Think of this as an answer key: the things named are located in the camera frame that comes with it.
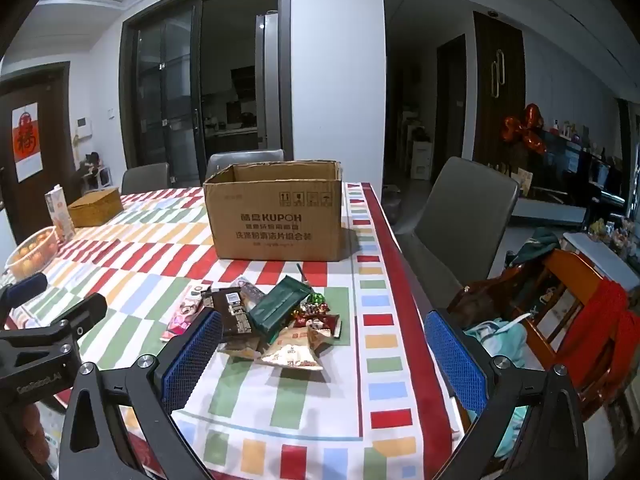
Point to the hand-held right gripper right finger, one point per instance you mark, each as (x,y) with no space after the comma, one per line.
(455,360)

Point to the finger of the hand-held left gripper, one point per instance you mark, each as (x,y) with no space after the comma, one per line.
(82,316)
(27,286)

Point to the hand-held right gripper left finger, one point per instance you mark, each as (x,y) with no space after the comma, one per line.
(192,360)

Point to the beige snack packet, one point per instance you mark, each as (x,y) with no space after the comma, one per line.
(290,353)

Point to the brown cardboard box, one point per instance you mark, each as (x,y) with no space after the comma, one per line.
(272,215)

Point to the person's left hand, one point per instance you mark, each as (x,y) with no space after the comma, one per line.
(34,430)

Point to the pile of oranges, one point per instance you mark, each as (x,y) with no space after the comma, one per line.
(36,261)

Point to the clear plastic fruit bowl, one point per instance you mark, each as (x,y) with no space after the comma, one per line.
(25,244)

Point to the pink snack packet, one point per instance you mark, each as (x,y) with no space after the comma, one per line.
(182,312)

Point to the tan snack packet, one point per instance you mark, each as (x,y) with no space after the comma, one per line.
(240,349)

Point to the light teal cloth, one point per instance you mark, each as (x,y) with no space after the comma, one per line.
(500,340)

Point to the dark brown snack packet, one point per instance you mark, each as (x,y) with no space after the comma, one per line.
(227,311)

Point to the brown bag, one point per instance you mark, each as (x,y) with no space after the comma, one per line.
(482,300)

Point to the white orange drink carton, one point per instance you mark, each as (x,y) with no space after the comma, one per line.
(58,210)

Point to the brown clear snack packet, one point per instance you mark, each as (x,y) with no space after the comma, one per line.
(251,291)

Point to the dark green snack packet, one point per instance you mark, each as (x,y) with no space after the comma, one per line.
(275,306)

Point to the woven storage box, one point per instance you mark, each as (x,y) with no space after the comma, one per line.
(95,208)

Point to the orange wooden chair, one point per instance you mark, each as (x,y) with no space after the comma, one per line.
(560,280)

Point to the small white shelf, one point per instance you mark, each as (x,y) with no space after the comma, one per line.
(104,177)

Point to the green wrapped lollipop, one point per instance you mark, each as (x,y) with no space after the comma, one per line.
(316,302)

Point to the dark plush toy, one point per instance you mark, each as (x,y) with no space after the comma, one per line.
(92,164)

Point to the grey dining chair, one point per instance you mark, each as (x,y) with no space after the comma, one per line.
(465,220)
(240,162)
(145,178)

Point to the dark green jacket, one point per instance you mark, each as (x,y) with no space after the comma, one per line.
(537,245)

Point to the red white door poster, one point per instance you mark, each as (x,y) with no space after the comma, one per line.
(25,142)

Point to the red cloth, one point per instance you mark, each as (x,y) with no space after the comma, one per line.
(605,330)

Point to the white side table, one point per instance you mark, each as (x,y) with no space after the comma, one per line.
(590,245)

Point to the white hallway box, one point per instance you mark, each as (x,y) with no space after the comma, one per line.
(421,159)

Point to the black television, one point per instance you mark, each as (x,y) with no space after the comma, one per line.
(556,165)

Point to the dark wooden cabinet door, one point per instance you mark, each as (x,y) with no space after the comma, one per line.
(500,125)

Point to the dark framed sliding glass door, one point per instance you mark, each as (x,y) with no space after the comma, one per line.
(165,85)

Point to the dark hallway door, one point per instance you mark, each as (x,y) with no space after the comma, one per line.
(451,110)

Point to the red foil balloon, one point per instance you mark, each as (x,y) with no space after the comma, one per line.
(530,116)

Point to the silver refrigerator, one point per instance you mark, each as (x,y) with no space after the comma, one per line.
(265,85)

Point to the white wall intercom panel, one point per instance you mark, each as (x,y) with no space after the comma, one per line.
(84,126)

